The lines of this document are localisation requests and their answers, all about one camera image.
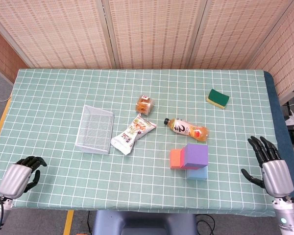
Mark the green and yellow sponge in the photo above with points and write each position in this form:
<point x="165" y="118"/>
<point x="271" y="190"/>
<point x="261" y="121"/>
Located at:
<point x="218" y="98"/>

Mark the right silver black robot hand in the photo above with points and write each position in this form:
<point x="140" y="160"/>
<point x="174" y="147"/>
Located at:
<point x="278" y="177"/>

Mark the green checkered tablecloth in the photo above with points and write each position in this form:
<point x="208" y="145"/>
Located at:
<point x="112" y="176"/>

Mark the dark orange bamboo screen panel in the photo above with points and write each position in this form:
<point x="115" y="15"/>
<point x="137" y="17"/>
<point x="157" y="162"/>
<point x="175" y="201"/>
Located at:
<point x="5" y="54"/>

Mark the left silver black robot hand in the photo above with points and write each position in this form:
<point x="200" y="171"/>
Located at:
<point x="13" y="180"/>

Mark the light blue foam cube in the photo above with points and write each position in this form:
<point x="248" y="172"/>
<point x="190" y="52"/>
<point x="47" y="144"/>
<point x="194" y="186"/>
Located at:
<point x="197" y="174"/>

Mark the clear jar of orange snacks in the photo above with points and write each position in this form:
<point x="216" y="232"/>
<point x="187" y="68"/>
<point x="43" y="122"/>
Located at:
<point x="144" y="105"/>

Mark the orange tea bottle black cap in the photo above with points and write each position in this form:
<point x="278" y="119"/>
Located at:
<point x="186" y="128"/>

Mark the orange foam cube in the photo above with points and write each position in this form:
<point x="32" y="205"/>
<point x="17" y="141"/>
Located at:
<point x="175" y="159"/>

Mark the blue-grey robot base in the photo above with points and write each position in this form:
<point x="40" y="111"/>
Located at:
<point x="144" y="224"/>

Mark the white snack bag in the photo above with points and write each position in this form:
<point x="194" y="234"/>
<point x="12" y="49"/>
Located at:
<point x="133" y="133"/>

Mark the beige bamboo screen panel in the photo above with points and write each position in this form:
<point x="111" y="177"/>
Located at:
<point x="235" y="31"/>
<point x="284" y="54"/>
<point x="58" y="31"/>
<point x="154" y="31"/>

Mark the purple foam cube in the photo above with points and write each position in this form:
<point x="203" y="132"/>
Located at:
<point x="196" y="156"/>

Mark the dark blue table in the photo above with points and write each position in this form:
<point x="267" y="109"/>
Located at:
<point x="274" y="102"/>

